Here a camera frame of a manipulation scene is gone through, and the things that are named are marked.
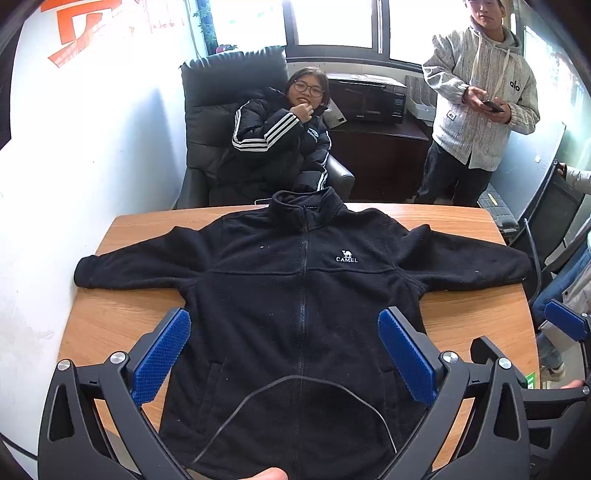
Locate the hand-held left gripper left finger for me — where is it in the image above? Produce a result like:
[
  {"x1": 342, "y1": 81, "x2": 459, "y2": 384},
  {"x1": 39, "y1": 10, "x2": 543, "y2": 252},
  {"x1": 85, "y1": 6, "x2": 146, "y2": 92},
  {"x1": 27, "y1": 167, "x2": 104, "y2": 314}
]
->
[{"x1": 38, "y1": 308, "x2": 193, "y2": 480}]

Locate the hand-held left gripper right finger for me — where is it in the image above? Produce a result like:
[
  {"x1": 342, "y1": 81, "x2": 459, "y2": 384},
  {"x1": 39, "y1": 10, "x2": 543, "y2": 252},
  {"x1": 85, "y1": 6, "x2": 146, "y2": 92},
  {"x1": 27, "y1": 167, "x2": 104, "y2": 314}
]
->
[{"x1": 378, "y1": 306, "x2": 533, "y2": 480}]

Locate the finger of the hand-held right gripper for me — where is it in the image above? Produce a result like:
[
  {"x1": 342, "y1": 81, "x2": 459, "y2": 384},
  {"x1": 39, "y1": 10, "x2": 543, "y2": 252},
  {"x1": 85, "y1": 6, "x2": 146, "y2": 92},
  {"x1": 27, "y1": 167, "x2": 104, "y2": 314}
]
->
[
  {"x1": 543, "y1": 299, "x2": 591, "y2": 343},
  {"x1": 470, "y1": 336, "x2": 591, "y2": 418}
]

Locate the black fleece jacket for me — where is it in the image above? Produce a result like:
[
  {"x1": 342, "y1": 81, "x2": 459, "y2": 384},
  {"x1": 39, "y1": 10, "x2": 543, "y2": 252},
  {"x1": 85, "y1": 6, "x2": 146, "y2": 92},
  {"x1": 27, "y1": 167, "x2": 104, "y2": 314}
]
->
[{"x1": 74, "y1": 187, "x2": 533, "y2": 480}]

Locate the black office chair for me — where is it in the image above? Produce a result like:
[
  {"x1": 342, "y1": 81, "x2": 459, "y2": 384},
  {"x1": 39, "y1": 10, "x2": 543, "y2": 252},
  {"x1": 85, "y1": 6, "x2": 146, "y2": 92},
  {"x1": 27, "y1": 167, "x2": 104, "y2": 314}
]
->
[{"x1": 508, "y1": 161, "x2": 587, "y2": 301}]

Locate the dark wooden cabinet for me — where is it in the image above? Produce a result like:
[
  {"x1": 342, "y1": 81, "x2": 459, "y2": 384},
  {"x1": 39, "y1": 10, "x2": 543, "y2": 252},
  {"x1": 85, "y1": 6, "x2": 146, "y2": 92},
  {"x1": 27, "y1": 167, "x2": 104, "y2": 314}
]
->
[{"x1": 323, "y1": 117, "x2": 432, "y2": 202}]

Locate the white tray organiser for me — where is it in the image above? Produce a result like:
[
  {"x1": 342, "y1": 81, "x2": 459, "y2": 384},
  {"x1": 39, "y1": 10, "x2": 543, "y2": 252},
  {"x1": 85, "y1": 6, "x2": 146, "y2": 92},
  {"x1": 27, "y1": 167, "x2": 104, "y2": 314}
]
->
[{"x1": 405, "y1": 74, "x2": 437, "y2": 123}]

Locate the white paper box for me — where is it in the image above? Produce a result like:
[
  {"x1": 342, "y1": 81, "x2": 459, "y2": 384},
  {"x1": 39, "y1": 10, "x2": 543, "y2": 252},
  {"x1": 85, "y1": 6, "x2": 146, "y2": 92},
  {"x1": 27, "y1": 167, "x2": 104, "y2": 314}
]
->
[{"x1": 323, "y1": 104, "x2": 347, "y2": 128}]

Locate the black leather armchair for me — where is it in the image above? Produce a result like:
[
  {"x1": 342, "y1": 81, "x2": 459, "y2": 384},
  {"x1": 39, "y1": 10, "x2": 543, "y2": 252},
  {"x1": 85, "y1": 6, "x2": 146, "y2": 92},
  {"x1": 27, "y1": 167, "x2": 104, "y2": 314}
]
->
[{"x1": 174, "y1": 45, "x2": 355, "y2": 210}]

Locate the black microwave oven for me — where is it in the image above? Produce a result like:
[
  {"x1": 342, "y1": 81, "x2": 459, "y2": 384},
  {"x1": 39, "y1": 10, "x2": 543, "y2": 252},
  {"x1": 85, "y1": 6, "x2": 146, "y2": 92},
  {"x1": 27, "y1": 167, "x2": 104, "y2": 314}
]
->
[{"x1": 325, "y1": 78, "x2": 408, "y2": 124}]

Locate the green plant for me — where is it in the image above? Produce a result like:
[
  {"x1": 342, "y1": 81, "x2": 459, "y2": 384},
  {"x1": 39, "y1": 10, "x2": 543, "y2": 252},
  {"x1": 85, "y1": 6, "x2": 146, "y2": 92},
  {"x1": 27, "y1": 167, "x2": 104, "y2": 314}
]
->
[{"x1": 191, "y1": 0, "x2": 238, "y2": 54}]

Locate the window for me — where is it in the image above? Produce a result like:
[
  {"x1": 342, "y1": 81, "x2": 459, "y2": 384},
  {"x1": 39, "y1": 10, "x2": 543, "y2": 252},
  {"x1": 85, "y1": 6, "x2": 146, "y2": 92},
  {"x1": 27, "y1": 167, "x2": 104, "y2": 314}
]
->
[{"x1": 217, "y1": 0, "x2": 468, "y2": 65}]

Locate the thin black cable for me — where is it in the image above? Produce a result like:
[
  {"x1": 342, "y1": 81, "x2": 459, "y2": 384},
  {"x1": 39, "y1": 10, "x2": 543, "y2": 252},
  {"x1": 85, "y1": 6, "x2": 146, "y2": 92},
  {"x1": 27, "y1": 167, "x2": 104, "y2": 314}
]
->
[{"x1": 191, "y1": 375, "x2": 398, "y2": 464}]

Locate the red wall sign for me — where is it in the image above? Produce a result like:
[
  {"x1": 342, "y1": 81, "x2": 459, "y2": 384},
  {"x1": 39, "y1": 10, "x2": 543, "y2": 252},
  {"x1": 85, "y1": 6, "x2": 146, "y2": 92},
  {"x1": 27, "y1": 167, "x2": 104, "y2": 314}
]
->
[{"x1": 41, "y1": 0, "x2": 185, "y2": 68}]

